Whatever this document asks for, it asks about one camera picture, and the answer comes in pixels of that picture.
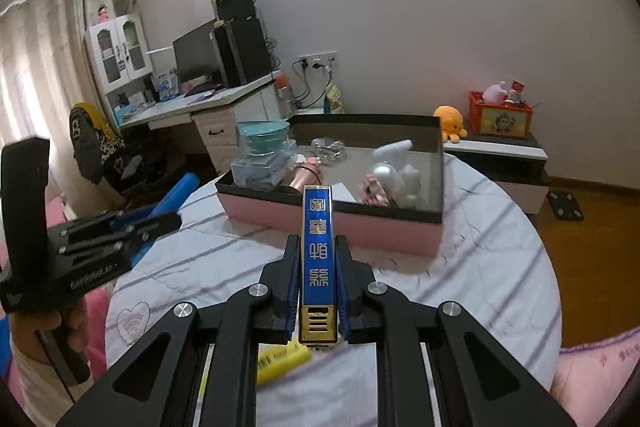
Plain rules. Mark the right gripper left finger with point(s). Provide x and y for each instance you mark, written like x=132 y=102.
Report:
x=198 y=356

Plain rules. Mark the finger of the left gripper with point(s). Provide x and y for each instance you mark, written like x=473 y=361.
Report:
x=104 y=245

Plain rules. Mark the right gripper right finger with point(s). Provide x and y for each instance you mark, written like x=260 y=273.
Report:
x=435 y=365

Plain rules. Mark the blue gold rectangular box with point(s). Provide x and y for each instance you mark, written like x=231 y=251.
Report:
x=317 y=302

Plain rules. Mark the teal lidded clear container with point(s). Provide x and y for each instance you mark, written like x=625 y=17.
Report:
x=266 y=154

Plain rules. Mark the pink brick donut model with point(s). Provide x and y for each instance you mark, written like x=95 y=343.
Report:
x=376 y=191

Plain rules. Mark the white cube box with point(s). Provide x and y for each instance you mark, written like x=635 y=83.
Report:
x=341 y=193

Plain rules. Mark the blue pencil case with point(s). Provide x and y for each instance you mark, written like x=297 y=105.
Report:
x=175 y=194

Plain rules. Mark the black yellow chair cover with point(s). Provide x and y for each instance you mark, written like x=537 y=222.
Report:
x=100 y=152

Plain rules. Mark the pink pillow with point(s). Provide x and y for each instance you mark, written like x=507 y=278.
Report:
x=598 y=383

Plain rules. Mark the striped white quilt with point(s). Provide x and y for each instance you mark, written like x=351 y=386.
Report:
x=491 y=261

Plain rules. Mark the white curtain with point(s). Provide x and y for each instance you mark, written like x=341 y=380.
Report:
x=45 y=72

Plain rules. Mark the white desk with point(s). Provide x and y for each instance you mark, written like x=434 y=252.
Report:
x=215 y=116

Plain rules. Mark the black floor plate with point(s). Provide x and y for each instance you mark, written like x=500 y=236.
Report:
x=564 y=205

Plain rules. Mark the white glass door cabinet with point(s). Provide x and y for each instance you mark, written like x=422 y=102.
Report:
x=118 y=52

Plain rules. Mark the white bear figurine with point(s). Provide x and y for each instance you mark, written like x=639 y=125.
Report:
x=410 y=195

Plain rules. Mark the low black white cabinet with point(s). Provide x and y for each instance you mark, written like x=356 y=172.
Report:
x=518 y=166

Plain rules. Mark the computer monitor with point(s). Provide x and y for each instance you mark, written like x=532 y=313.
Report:
x=196 y=61

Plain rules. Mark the silver ball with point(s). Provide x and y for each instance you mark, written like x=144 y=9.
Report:
x=385 y=174

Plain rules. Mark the rose gold metallic cup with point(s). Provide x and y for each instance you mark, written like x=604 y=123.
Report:
x=306 y=172

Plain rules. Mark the pink box with black rim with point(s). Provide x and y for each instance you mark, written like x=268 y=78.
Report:
x=395 y=229

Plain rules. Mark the clear bottle red cap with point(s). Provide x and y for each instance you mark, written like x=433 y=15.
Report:
x=285 y=96

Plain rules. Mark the black computer tower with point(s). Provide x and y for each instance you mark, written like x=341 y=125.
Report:
x=241 y=52

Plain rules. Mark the orange octopus plush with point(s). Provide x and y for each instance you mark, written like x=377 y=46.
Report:
x=451 y=124

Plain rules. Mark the clear glass globe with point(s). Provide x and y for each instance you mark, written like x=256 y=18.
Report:
x=330 y=151

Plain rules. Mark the red storage crate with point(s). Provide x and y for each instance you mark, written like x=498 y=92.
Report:
x=500 y=120

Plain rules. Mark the black speaker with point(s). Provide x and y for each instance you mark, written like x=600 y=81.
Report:
x=235 y=9

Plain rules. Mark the pink plush toy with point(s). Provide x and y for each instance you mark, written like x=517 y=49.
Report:
x=495 y=94

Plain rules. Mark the snack bag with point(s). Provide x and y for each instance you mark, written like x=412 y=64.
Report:
x=333 y=100

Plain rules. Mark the wall power outlet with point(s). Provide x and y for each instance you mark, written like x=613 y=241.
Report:
x=319 y=60

